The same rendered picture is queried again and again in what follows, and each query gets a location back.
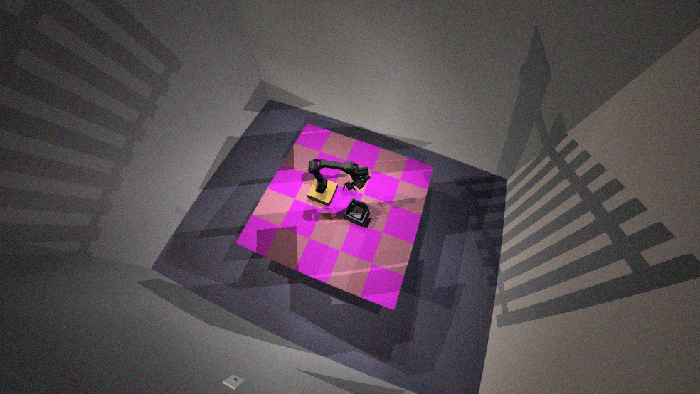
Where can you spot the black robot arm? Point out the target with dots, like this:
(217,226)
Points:
(347,167)

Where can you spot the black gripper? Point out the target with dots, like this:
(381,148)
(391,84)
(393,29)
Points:
(350,185)

